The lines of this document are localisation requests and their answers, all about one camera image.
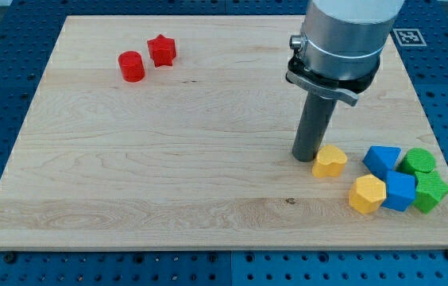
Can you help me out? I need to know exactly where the yellow heart block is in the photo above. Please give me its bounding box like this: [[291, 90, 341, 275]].
[[311, 145, 348, 178]]

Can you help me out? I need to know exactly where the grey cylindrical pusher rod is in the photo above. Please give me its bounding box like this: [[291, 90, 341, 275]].
[[292, 94, 336, 162]]

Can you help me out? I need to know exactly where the green star block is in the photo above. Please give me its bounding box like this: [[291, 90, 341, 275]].
[[412, 170, 448, 214]]

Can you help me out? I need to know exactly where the red cylinder block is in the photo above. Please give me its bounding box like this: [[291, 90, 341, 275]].
[[118, 51, 145, 83]]

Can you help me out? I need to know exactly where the white fiducial marker tag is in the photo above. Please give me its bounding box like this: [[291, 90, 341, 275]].
[[392, 28, 427, 47]]

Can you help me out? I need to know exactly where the wooden board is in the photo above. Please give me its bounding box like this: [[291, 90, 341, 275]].
[[0, 16, 448, 251]]

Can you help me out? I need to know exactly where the green cylinder block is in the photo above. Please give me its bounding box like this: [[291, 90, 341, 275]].
[[396, 148, 436, 175]]

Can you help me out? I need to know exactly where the blue cube block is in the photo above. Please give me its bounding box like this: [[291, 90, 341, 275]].
[[382, 171, 415, 211]]

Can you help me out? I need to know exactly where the blue triangle block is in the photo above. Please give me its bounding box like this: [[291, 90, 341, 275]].
[[363, 145, 401, 180]]

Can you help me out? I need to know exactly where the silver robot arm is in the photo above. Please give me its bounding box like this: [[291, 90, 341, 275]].
[[286, 0, 404, 106]]

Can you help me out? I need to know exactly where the red star block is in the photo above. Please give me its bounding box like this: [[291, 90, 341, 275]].
[[147, 34, 176, 68]]

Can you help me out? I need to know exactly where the yellow hexagon block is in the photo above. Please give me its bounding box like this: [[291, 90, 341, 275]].
[[348, 174, 387, 214]]

